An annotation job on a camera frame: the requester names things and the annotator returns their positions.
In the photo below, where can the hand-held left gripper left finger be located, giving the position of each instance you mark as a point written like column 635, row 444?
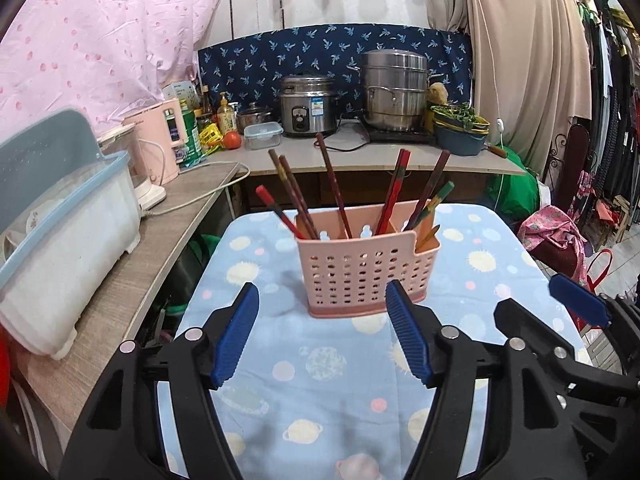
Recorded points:
column 235, row 340

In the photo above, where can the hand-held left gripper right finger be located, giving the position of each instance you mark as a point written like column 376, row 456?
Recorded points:
column 407, row 335

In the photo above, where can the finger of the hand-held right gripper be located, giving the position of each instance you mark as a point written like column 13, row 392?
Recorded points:
column 580, row 300
column 535, row 325

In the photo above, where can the pink perforated utensil basket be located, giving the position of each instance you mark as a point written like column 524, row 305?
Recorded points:
column 350, row 275

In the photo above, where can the light wooden chopstick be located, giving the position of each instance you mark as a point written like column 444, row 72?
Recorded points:
column 429, row 236

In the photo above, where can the green chopstick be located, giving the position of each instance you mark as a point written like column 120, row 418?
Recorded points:
column 436, row 200

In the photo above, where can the bunch of dark red chopsticks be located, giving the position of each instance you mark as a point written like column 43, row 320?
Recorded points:
column 334, row 185

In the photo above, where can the red bag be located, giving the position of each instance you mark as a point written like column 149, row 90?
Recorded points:
column 586, row 320

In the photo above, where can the pink floral bag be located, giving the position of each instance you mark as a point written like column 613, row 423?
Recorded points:
column 545, row 225

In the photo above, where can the light blue planet-print blanket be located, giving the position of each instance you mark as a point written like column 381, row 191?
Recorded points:
column 325, row 385

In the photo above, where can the green plastic bag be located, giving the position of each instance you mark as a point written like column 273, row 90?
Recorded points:
column 515, row 190

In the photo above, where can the dark iron chair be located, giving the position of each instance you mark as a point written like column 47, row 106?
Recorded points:
column 575, row 160

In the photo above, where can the white food processor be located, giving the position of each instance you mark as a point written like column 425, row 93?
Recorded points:
column 145, row 190

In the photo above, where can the white dish box grey-blue lid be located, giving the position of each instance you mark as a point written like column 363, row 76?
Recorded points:
column 75, row 260

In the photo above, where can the blue plastic basin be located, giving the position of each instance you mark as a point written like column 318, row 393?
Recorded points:
column 457, row 142

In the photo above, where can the black induction cooktop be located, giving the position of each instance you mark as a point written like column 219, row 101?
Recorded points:
column 395, row 136

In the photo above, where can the red tomato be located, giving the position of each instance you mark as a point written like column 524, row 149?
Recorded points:
column 232, row 140

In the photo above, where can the stacked bowls with greens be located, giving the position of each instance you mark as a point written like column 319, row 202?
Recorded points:
column 481, row 121

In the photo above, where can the green plastic bottle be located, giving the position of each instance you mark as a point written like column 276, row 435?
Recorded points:
column 190, row 140

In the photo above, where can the clear food container blue lid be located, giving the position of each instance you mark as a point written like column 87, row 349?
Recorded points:
column 262, row 136

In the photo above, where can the pink electric kettle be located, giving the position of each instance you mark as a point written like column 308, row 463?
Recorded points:
column 155, row 150

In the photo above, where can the yellow snack packet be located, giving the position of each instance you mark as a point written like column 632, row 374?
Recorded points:
column 210, row 135

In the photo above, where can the hanging clothes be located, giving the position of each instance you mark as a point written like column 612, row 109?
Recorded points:
column 610, row 85

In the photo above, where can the yellow pump soap bottle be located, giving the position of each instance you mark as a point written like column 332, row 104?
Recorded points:
column 226, row 120

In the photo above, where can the green leafy vegetables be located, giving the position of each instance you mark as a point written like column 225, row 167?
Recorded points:
column 460, row 112

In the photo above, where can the small steel lidded pot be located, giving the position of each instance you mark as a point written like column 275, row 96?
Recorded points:
column 252, row 117

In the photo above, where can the dark sauce bottle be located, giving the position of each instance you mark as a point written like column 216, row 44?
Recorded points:
column 206, row 102

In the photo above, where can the tan lumpy root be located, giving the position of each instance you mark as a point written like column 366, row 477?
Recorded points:
column 438, row 94

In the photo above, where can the steel steamer pot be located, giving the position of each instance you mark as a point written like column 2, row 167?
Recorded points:
column 395, row 90

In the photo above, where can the beige curtain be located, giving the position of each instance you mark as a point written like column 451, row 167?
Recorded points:
column 525, row 60

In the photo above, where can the steel rice cooker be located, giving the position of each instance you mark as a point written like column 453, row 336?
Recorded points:
column 310, row 105

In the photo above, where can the white printed carton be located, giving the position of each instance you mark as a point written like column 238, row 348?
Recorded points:
column 180, row 92

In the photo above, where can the navy leaf-print cloth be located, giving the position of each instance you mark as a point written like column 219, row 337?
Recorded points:
column 260, row 60

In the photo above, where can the pink dotted curtain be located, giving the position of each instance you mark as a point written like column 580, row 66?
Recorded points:
column 100, row 35

